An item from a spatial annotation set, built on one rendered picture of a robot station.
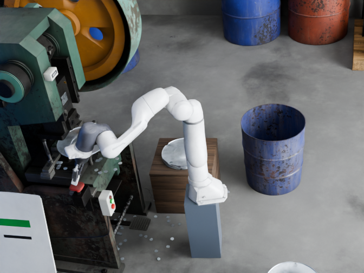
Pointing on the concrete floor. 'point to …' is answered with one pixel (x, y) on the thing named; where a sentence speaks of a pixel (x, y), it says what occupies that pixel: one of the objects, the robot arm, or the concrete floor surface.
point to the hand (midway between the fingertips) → (75, 179)
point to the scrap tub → (273, 148)
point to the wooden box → (176, 177)
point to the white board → (24, 235)
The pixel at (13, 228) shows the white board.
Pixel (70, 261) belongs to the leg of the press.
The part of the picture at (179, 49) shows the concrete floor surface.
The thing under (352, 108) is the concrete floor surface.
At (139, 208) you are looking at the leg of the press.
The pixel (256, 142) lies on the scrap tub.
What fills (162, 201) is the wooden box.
